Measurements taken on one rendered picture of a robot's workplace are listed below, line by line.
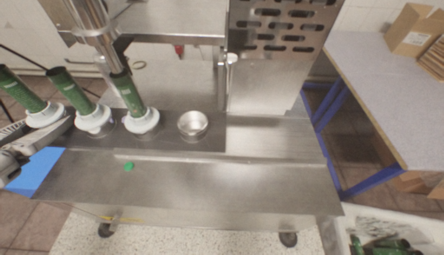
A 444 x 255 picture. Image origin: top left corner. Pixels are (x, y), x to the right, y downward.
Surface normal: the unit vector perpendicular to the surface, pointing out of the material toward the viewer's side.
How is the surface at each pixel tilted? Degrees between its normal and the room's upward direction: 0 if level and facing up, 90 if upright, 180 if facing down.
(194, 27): 0
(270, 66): 90
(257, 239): 0
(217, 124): 0
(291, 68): 90
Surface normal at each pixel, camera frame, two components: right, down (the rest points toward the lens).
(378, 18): -0.04, 0.76
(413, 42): -0.38, 0.70
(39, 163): 0.03, -0.65
